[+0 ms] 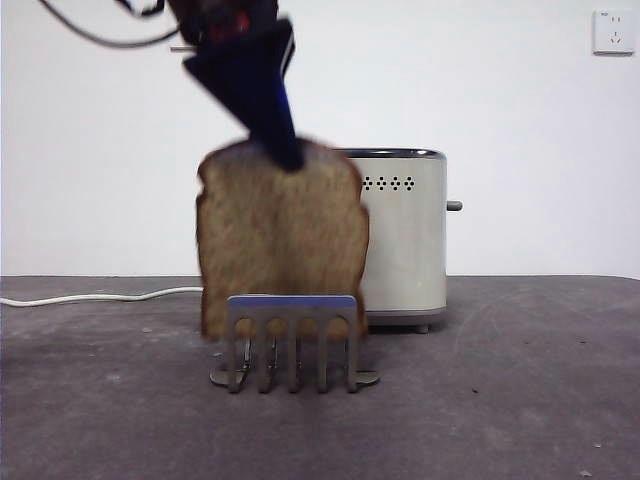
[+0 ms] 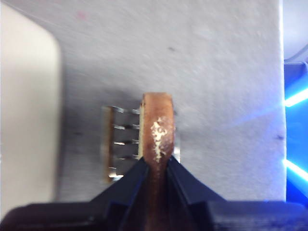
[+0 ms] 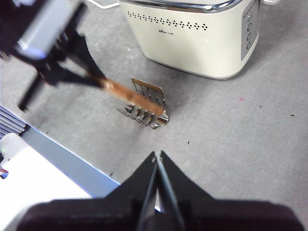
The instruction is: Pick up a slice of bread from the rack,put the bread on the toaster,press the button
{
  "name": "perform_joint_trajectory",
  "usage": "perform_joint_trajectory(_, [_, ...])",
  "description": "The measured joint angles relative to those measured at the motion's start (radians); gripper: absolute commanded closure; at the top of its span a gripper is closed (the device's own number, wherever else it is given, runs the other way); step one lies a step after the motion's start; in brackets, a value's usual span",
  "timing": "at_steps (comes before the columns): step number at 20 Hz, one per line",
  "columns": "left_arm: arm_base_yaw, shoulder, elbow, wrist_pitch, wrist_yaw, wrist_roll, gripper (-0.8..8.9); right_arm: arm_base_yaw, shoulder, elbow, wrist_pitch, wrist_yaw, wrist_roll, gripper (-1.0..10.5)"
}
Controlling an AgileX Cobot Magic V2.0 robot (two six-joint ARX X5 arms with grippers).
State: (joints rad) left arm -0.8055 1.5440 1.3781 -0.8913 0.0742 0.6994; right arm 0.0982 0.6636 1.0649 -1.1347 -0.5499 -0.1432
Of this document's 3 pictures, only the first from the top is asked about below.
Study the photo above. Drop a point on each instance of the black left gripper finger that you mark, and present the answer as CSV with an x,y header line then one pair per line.
x,y
255,85

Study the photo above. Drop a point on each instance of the brown bread slice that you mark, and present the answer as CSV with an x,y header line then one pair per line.
x,y
280,240

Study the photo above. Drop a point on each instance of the grey toaster lever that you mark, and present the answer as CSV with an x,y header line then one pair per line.
x,y
455,205

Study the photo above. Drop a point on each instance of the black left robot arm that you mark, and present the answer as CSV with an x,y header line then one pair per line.
x,y
225,20

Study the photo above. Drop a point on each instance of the silver metal toast rack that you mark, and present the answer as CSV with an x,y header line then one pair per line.
x,y
292,303

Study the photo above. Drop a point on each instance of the cream toaster with steel rim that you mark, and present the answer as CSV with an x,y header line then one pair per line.
x,y
405,250

